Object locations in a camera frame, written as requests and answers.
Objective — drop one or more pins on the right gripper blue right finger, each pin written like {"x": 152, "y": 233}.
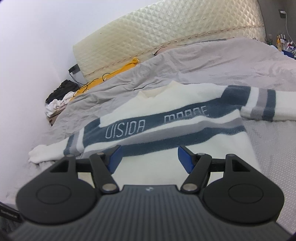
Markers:
{"x": 198, "y": 168}

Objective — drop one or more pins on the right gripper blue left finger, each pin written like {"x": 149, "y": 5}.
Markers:
{"x": 103, "y": 165}

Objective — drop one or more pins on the white blue striped sweater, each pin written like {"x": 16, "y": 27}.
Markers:
{"x": 206, "y": 118}

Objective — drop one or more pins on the white clothes pile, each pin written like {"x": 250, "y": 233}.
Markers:
{"x": 56, "y": 105}

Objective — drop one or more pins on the black clothes pile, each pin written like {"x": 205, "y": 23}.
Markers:
{"x": 65, "y": 87}

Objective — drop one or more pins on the cardboard box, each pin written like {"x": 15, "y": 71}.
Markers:
{"x": 53, "y": 117}

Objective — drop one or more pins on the yellow cloth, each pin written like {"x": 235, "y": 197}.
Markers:
{"x": 106, "y": 76}

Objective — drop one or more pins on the grey bed duvet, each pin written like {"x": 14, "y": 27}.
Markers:
{"x": 241, "y": 62}

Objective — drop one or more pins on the cream quilted headboard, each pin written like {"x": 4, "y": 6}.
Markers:
{"x": 141, "y": 33}

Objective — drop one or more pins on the orange bottle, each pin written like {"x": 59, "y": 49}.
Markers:
{"x": 278, "y": 43}

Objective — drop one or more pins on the blue tray with items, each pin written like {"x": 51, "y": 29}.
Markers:
{"x": 288, "y": 47}

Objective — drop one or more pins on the grey wardrobe shelf unit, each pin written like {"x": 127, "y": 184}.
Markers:
{"x": 279, "y": 18}

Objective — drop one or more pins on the black wall socket left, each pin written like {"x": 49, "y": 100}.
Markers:
{"x": 74, "y": 69}

